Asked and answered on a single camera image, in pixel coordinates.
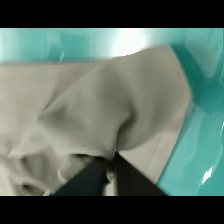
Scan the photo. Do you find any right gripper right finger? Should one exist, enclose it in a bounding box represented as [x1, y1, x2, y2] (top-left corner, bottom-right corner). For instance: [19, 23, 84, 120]
[113, 151, 168, 197]

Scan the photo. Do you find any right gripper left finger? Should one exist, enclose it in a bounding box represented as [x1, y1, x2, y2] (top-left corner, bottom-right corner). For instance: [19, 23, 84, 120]
[53, 156, 113, 197]

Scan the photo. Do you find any beige shirt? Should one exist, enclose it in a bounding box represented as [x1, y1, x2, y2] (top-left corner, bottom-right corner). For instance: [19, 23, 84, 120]
[0, 44, 194, 197]

